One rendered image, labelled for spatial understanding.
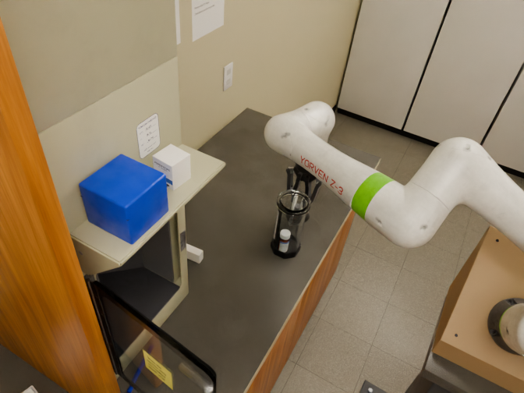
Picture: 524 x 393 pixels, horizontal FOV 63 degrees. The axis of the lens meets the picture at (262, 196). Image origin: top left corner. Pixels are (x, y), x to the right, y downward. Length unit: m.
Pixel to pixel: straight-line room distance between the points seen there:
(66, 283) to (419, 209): 0.69
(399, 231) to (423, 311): 1.77
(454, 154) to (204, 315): 0.81
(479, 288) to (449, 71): 2.52
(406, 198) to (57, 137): 0.69
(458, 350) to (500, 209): 0.49
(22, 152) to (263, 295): 0.98
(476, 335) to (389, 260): 1.57
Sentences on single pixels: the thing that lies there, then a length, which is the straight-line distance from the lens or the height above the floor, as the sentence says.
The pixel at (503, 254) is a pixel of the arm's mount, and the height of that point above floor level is 1.20.
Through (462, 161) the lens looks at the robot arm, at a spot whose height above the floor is 1.56.
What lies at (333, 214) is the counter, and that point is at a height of 0.94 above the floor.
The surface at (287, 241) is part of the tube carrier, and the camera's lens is 1.41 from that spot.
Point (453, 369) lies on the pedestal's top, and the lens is 1.42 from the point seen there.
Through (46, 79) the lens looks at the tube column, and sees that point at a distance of 0.66.
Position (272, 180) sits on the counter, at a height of 0.94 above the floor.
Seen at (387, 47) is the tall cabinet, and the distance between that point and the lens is 3.71.
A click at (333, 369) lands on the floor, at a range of 2.37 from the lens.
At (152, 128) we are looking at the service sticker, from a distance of 0.86.
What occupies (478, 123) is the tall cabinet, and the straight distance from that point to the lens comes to 3.82.
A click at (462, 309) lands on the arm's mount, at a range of 1.36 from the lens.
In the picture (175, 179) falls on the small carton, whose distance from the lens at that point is 0.83.
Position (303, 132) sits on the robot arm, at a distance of 1.15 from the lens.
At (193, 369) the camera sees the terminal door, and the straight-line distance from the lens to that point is 0.78.
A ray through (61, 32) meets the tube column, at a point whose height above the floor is 1.83.
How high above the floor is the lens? 2.08
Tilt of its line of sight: 43 degrees down
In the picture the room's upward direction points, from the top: 7 degrees clockwise
